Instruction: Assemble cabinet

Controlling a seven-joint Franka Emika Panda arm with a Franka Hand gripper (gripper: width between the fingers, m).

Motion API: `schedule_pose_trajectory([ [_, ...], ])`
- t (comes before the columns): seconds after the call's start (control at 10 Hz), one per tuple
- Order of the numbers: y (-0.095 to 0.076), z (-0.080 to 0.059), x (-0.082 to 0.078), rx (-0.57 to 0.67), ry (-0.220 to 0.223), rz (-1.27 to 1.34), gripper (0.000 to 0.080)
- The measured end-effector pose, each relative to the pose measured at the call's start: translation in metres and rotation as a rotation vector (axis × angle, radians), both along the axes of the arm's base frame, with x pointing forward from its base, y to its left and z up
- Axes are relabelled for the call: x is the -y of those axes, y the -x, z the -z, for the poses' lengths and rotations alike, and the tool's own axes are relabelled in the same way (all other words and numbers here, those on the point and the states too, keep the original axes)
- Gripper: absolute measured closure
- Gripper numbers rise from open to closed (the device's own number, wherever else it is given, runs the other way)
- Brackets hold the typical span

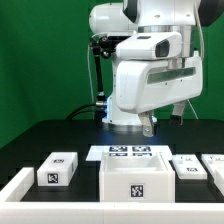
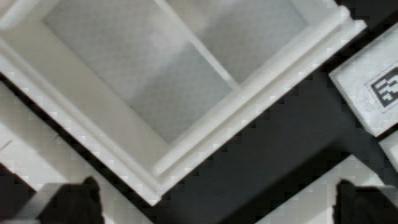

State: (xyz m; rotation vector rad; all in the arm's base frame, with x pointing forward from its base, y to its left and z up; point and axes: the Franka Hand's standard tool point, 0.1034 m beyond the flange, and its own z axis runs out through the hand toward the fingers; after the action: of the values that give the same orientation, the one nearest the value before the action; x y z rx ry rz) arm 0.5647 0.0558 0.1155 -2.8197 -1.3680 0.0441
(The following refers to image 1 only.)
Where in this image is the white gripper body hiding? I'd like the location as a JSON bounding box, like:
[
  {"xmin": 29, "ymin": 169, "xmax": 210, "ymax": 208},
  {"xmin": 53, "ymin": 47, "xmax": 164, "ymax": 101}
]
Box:
[{"xmin": 116, "ymin": 51, "xmax": 203, "ymax": 114}]

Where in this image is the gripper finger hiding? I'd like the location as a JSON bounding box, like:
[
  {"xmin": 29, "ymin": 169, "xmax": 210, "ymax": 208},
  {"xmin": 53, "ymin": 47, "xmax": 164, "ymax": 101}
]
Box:
[
  {"xmin": 139, "ymin": 111, "xmax": 156, "ymax": 137},
  {"xmin": 170, "ymin": 101, "xmax": 186, "ymax": 126}
]

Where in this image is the white cabinet door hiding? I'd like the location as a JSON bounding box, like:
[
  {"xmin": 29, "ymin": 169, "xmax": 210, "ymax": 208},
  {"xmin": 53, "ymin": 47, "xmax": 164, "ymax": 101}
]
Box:
[
  {"xmin": 172, "ymin": 154, "xmax": 207, "ymax": 180},
  {"xmin": 201, "ymin": 154, "xmax": 224, "ymax": 196}
]

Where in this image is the white cabinet body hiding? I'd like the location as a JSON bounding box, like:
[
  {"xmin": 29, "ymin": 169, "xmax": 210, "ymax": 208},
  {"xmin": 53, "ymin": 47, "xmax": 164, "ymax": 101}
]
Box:
[{"xmin": 99, "ymin": 153, "xmax": 175, "ymax": 203}]

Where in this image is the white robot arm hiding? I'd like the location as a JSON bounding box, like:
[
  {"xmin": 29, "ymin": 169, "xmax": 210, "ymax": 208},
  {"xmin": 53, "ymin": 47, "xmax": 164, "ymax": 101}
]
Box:
[{"xmin": 89, "ymin": 0, "xmax": 224, "ymax": 137}]

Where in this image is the white cabinet top block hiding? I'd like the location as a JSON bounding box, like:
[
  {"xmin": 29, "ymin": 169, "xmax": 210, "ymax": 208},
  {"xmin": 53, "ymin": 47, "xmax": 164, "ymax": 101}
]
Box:
[{"xmin": 37, "ymin": 152, "xmax": 78, "ymax": 186}]

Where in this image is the white fiducial marker plate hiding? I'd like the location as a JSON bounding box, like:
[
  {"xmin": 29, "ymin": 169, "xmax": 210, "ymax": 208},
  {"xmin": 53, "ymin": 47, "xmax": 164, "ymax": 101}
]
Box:
[{"xmin": 86, "ymin": 145, "xmax": 172, "ymax": 161}]

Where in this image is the white L-shaped workspace fence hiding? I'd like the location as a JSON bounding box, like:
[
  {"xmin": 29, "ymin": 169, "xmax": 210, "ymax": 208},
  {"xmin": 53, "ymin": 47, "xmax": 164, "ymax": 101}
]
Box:
[{"xmin": 0, "ymin": 167, "xmax": 224, "ymax": 224}]

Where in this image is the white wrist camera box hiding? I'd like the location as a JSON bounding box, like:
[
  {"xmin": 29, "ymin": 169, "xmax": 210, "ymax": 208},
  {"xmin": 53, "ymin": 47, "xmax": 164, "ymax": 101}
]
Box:
[{"xmin": 116, "ymin": 32, "xmax": 182, "ymax": 60}]

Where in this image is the black cable bundle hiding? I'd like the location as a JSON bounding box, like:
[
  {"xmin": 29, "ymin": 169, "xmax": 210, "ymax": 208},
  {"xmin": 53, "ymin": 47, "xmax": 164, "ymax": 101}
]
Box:
[{"xmin": 65, "ymin": 103, "xmax": 98, "ymax": 121}]

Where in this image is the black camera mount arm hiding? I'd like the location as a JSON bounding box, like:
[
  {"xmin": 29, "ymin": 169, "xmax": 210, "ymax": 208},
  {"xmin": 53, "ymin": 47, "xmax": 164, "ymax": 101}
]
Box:
[{"xmin": 90, "ymin": 36, "xmax": 115, "ymax": 126}]

